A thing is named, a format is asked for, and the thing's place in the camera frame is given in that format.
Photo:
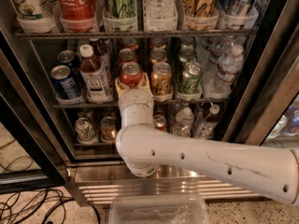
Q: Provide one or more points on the orange soda can back row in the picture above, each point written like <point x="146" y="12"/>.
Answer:
<point x="157" y="43"/>

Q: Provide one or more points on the white 7up can top shelf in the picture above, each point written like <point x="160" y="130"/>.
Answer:
<point x="35" y="16"/>

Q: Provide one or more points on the middle wire shelf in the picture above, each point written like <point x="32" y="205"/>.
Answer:
<point x="168" y="102"/>

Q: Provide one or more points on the clear water bottle top shelf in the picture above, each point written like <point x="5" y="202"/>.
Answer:
<point x="160" y="15"/>

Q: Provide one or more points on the green soda can back row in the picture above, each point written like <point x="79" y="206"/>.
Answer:
<point x="187" y="42"/>

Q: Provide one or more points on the iced tea bottle front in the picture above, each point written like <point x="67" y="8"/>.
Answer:
<point x="94" y="76"/>

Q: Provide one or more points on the red coke can second row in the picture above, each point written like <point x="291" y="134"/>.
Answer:
<point x="126" y="56"/>

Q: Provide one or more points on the orange can bottom shelf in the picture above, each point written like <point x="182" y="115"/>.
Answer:
<point x="108" y="130"/>

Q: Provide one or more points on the clear plastic bin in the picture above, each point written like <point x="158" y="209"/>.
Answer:
<point x="159" y="209"/>

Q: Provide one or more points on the top wire shelf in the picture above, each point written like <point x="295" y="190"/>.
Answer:
<point x="135" y="34"/>

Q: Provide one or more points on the water bottle front middle shelf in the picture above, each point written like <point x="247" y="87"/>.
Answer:
<point x="229" y="65"/>

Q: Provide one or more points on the blue pepsi can front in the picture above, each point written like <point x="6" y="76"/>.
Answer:
<point x="64" y="82"/>

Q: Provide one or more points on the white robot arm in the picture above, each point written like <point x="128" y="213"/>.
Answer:
<point x="268" y="171"/>

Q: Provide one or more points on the blue pepsi can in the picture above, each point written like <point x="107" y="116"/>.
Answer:
<point x="70" y="58"/>
<point x="64" y="82"/>

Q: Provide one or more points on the green soda can front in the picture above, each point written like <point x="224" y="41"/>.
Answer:
<point x="188" y="86"/>

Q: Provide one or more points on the wire shelf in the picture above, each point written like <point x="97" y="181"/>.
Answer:
<point x="135" y="34"/>
<point x="168" y="102"/>

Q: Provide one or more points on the orange soda can second row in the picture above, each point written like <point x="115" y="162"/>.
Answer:
<point x="157" y="55"/>

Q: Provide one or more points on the red coke can back row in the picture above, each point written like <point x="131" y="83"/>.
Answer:
<point x="129" y="43"/>

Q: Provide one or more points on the dark can top shelf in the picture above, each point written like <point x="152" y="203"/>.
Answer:
<point x="236" y="14"/>

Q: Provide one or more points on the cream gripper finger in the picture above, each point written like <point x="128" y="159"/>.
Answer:
<point x="146" y="83"/>
<point x="120" y="87"/>

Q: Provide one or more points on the orange can shelf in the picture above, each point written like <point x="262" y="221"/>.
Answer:
<point x="108" y="130"/>
<point x="198" y="14"/>

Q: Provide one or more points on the red coca-cola can top shelf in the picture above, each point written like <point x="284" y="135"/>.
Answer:
<point x="78" y="11"/>

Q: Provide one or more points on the iced tea bottle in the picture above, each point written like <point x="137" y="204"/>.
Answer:
<point x="100" y="49"/>
<point x="94" y="76"/>

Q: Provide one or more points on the orange soda can front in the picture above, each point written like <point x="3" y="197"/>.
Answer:
<point x="160" y="81"/>

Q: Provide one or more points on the blue pepsi can behind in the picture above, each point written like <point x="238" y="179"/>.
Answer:
<point x="70" y="58"/>

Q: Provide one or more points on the iced tea bottle behind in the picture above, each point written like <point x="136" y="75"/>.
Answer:
<point x="100" y="49"/>

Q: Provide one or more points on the open fridge glass door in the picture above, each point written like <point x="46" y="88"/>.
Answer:
<point x="21" y="124"/>

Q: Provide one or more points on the red can bottom shelf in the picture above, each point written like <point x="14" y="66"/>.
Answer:
<point x="160" y="122"/>

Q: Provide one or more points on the green soda can second row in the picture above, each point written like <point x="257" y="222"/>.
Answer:
<point x="186" y="55"/>

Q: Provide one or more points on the water bottle behind middle shelf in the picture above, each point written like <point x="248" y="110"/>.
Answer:
<point x="216" y="46"/>

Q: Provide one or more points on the steel fridge base grille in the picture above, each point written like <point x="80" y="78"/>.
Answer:
<point x="101" y="184"/>

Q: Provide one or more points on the red coke can front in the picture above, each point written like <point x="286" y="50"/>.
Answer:
<point x="131" y="74"/>

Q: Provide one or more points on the silver can bottom shelf left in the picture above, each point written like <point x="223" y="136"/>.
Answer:
<point x="85" y="130"/>

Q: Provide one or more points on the water bottle bottom shelf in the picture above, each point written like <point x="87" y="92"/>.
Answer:
<point x="183" y="121"/>

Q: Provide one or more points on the orange can top shelf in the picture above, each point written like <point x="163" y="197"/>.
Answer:
<point x="198" y="14"/>

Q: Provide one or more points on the right fridge glass door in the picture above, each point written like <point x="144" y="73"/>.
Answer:
<point x="268" y="82"/>

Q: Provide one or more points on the tea bottle bottom shelf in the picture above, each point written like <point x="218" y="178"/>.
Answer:
<point x="206" y="122"/>

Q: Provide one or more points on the green can top shelf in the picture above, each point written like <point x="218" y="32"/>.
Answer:
<point x="121" y="13"/>

